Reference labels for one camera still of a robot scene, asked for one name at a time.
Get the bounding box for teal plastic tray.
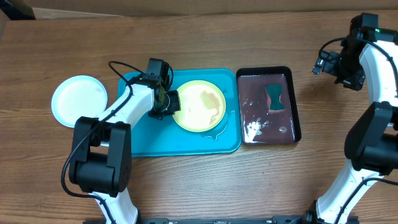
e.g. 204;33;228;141
131;68;242;157

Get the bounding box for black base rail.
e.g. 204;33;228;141
136;215;310;224

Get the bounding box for cardboard backboard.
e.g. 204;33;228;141
0;0;398;21

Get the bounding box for black water tray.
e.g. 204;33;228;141
236;66;302;145

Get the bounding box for green scrub sponge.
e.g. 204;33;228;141
265;84;285;113

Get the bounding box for yellow plate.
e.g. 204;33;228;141
173;80;226;133

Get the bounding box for light blue plate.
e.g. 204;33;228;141
51;75;108;128

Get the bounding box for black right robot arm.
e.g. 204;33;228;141
296;12;397;223

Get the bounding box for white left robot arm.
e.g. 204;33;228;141
61;58;180;223

